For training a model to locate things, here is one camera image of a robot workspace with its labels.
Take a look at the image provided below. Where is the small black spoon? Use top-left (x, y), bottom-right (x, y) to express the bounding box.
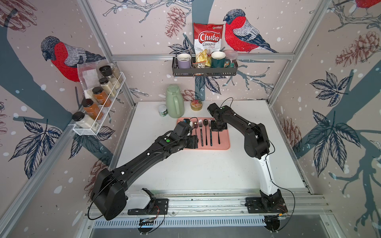
top-left (203, 119), bottom-right (208, 146)

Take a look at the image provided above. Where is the grey speckled handle fork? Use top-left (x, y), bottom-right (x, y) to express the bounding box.
top-left (198, 120), bottom-right (204, 147)

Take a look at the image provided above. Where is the iridescent rainbow spoon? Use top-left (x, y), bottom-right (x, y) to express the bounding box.
top-left (193, 121), bottom-right (198, 135)

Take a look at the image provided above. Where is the teal handle fork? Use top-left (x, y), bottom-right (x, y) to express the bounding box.
top-left (208, 119), bottom-right (213, 147)

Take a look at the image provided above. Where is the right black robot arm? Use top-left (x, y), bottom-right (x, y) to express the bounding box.
top-left (207, 103), bottom-right (284, 212)

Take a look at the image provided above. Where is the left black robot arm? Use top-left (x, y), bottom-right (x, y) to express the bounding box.
top-left (90, 119), bottom-right (198, 221)

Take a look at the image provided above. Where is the pink plastic tray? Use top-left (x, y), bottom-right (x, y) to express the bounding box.
top-left (177, 118), bottom-right (230, 150)

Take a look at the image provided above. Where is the round gold tin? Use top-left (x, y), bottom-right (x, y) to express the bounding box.
top-left (190, 99), bottom-right (203, 111)

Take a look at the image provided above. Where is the small green labelled can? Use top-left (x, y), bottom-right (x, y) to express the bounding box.
top-left (158, 105), bottom-right (168, 117)

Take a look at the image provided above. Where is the green thermos jug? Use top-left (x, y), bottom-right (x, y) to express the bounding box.
top-left (166, 84), bottom-right (185, 118)

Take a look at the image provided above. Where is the dark green mug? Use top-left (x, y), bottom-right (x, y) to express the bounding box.
top-left (211, 51), bottom-right (231, 68)

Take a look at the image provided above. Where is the clear jar pink lid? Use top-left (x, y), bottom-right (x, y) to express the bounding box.
top-left (224, 50), bottom-right (238, 67)

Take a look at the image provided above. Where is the purple mug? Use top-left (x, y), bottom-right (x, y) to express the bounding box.
top-left (176, 53), bottom-right (192, 69)

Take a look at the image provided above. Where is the red Chuba chips bag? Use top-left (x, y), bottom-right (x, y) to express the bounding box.
top-left (193, 23), bottom-right (224, 55)

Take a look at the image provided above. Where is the beige spice jar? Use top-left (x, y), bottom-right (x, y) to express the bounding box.
top-left (99, 77), bottom-right (117, 97)

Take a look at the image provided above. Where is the orange spice jar middle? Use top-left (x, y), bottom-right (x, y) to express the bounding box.
top-left (92, 86), bottom-right (112, 107)

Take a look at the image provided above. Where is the orange spice jar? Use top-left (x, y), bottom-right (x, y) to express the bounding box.
top-left (82, 98), bottom-right (104, 121)
top-left (92, 86), bottom-right (112, 107)

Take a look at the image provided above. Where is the orange spice jar front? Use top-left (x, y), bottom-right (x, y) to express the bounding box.
top-left (82, 98), bottom-right (104, 121)

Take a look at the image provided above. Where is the clear acrylic spice rack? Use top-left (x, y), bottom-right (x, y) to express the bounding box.
top-left (72, 61), bottom-right (126, 137)

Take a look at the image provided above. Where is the dark lid spice jar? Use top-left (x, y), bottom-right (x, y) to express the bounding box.
top-left (99, 65), bottom-right (121, 89)

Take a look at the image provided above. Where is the white powder spice jar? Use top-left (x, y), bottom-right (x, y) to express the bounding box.
top-left (72, 112), bottom-right (99, 132)

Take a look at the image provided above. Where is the clear plastic bag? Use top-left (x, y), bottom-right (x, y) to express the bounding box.
top-left (77, 62), bottom-right (100, 99)

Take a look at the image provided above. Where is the dark wall shelf basket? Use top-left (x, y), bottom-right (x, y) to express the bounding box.
top-left (172, 57), bottom-right (238, 77)

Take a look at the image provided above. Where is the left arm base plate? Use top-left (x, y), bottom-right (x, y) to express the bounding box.
top-left (126, 188), bottom-right (169, 215)

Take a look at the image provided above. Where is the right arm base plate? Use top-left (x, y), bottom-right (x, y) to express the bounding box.
top-left (245, 189), bottom-right (288, 214)

